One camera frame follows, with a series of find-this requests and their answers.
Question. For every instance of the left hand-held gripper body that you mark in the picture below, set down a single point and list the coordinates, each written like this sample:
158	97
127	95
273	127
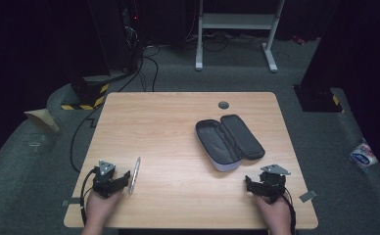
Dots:
104	178

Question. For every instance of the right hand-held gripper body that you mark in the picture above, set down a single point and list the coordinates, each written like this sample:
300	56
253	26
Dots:
272	181

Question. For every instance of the silver pen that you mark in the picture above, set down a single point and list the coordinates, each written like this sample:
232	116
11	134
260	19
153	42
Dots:
134	176

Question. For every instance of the black pencil case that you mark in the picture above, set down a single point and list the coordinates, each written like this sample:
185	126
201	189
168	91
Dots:
225	140

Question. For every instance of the person's left hand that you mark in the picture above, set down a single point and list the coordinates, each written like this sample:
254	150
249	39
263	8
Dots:
100	207

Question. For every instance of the person's right hand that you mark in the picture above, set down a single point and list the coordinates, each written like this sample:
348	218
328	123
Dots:
275	215

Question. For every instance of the grey tape strip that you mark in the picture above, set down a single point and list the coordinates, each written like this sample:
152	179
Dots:
71	202
308	196

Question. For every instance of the grey table grommet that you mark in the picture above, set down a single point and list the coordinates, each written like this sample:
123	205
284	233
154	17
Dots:
223	105

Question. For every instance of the yellow black striped base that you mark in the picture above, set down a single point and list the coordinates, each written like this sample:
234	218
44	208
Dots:
88	98

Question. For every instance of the beige cardboard piece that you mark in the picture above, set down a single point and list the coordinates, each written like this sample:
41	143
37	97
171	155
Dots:
42	117

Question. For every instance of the white blue tissue packet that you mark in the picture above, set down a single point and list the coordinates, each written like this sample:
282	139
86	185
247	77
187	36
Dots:
362	156

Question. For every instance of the black base with yellow corner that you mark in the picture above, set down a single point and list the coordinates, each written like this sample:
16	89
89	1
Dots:
318	99

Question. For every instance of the white metal stand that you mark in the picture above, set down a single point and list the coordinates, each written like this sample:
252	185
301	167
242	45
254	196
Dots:
233	21

